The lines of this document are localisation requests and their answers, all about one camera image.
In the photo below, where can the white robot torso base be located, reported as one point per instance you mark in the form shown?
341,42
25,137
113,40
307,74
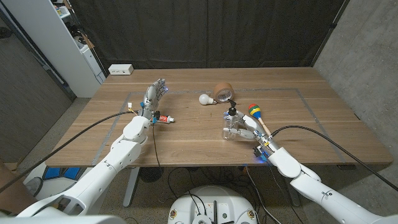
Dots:
214,199

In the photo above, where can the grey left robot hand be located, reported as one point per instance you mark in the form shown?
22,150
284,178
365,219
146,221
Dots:
150,95

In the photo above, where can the clear dispenser bottle black pump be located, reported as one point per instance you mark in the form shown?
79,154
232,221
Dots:
231,107

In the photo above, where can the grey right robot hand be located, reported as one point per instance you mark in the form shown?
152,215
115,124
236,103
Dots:
252,127

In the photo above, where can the black round floor object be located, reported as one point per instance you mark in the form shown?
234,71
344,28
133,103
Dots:
151,174

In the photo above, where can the white power strip box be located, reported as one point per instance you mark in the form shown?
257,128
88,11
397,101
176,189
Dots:
120,69

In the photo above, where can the brown packing tape roll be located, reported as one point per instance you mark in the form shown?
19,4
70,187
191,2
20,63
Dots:
221,88

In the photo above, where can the colourful wooden maraca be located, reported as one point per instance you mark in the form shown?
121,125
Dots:
255,110

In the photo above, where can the white storage cabinet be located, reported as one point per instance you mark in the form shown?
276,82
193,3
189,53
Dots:
53,40

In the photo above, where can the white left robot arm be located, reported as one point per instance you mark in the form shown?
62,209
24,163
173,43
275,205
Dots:
99,174

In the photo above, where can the red teal toothpaste tube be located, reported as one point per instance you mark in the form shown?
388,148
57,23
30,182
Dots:
164,119

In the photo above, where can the white blue mobile base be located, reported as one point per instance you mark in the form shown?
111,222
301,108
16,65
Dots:
62,172

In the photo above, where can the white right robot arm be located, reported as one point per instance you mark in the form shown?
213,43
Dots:
326,196

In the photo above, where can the black backdrop pole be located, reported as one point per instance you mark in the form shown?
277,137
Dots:
329,31

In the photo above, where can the light wooden table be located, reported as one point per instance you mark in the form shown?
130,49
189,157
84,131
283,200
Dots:
192,91

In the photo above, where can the white light bulb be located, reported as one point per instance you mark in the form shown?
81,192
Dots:
204,99

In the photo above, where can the dark fabric curtain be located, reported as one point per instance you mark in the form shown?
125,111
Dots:
202,31

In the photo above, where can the white table leg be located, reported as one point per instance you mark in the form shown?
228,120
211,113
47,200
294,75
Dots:
293,199
131,186

